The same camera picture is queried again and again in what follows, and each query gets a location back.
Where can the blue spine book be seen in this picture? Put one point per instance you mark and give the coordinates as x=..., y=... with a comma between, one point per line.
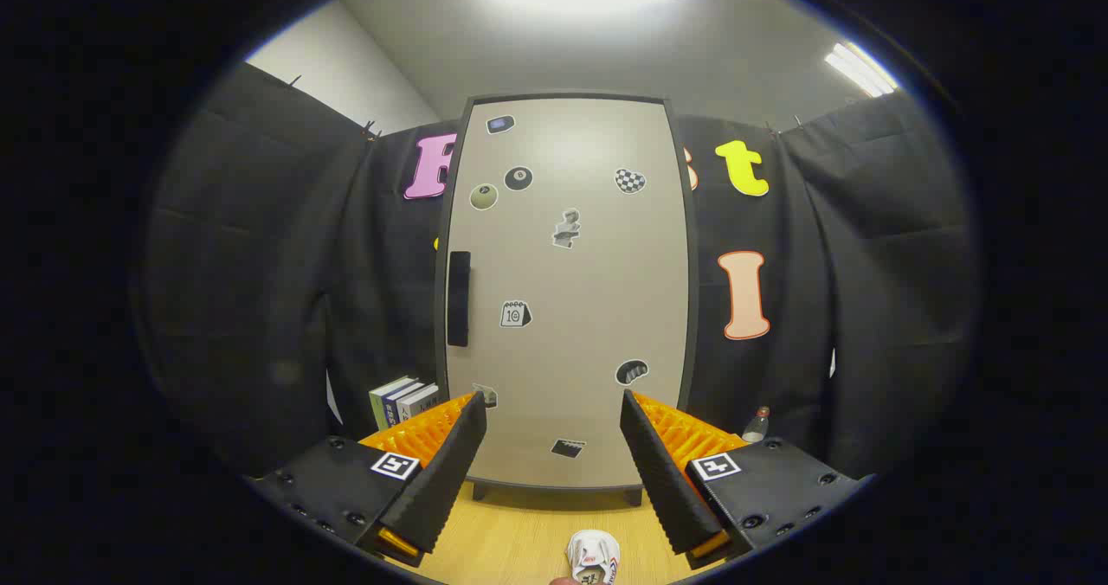
x=396, y=405

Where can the green spine book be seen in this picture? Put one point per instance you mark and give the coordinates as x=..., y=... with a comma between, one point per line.
x=379, y=403

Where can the dark grey shoe cabinet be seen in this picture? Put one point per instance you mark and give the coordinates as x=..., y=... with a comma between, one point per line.
x=694, y=308

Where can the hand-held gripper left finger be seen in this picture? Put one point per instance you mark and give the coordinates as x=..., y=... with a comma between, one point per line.
x=450, y=472

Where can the white shoe with red logo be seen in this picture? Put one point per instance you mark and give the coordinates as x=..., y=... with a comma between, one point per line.
x=593, y=549

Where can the ceiling tube light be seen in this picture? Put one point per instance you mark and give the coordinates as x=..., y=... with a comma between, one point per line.
x=861, y=70

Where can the plastic bottle with red label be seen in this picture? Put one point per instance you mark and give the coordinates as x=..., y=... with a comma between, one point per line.
x=755, y=429

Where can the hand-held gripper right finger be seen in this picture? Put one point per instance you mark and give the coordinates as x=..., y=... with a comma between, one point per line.
x=662, y=481

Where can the black backdrop cloth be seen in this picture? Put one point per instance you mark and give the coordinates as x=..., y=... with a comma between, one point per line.
x=260, y=265

